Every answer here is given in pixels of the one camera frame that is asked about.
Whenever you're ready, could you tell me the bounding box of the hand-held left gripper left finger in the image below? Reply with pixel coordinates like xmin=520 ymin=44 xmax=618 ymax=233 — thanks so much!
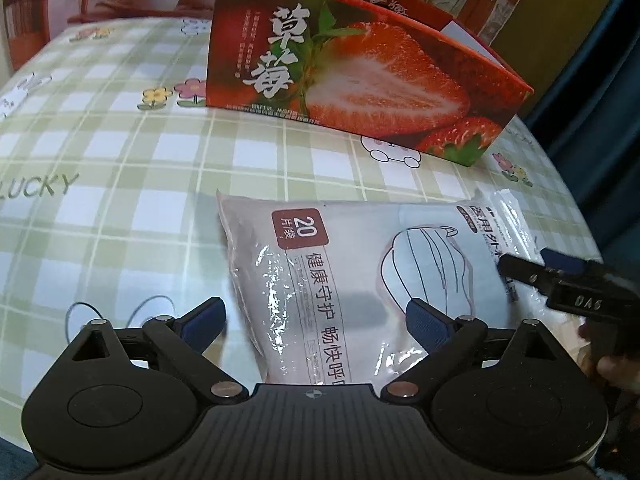
xmin=60 ymin=297 xmax=250 ymax=404

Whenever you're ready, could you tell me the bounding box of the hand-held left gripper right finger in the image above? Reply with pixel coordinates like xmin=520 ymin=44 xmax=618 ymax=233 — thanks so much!
xmin=380 ymin=298 xmax=577 ymax=402

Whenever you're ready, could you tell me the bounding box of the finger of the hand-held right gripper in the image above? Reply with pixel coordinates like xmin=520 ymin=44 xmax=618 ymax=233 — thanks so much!
xmin=499 ymin=247 xmax=603 ymax=302

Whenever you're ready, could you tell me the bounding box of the white face mask packet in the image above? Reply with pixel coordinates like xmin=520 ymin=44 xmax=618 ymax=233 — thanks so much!
xmin=216 ymin=188 xmax=547 ymax=387

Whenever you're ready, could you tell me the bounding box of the red strawberry print cardboard box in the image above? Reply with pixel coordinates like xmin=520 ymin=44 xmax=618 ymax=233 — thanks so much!
xmin=205 ymin=0 xmax=535 ymax=169

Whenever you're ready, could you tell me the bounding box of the person's right hand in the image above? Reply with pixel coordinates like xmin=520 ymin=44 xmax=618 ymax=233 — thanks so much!
xmin=577 ymin=324 xmax=640 ymax=397

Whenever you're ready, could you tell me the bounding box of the green checked bunny tablecloth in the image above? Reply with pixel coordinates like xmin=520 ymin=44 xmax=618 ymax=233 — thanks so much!
xmin=0 ymin=14 xmax=607 ymax=461

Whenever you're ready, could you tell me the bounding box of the blue clothing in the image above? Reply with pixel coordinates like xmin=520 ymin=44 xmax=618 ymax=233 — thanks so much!
xmin=0 ymin=435 xmax=47 ymax=480

